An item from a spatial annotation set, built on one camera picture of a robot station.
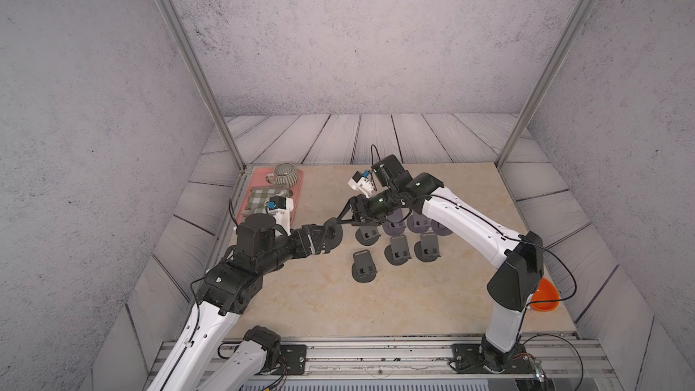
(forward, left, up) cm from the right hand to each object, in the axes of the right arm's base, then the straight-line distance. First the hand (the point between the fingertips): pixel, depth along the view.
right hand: (346, 222), depth 73 cm
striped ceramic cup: (+39, +29, -23) cm, 54 cm away
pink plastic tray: (+38, +41, -24) cm, 61 cm away
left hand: (-5, +6, +3) cm, 8 cm away
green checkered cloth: (+29, +38, -24) cm, 53 cm away
